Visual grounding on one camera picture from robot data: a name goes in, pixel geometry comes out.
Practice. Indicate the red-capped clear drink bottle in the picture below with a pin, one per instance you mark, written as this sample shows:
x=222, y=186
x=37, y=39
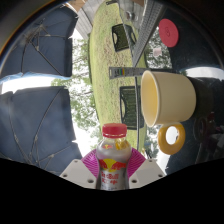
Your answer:
x=113, y=160

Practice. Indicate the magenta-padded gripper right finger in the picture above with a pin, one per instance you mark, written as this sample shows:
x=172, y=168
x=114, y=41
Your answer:
x=148, y=171

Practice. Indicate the large navy patio umbrella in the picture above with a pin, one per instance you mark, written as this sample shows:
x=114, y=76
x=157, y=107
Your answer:
x=33, y=126

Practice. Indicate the dark green plastic chair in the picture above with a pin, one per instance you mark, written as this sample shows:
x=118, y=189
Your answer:
x=120, y=38
x=128, y=106

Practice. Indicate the white standing table card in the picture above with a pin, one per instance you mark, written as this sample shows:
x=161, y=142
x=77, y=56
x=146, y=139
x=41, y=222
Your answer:
x=126, y=72

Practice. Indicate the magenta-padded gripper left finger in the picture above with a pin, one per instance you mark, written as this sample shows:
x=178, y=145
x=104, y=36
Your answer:
x=75, y=171

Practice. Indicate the navy umbrella with blue flap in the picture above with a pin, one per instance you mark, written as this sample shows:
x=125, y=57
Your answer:
x=46, y=43

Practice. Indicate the flat round red coaster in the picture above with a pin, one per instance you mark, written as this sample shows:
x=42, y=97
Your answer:
x=168, y=32

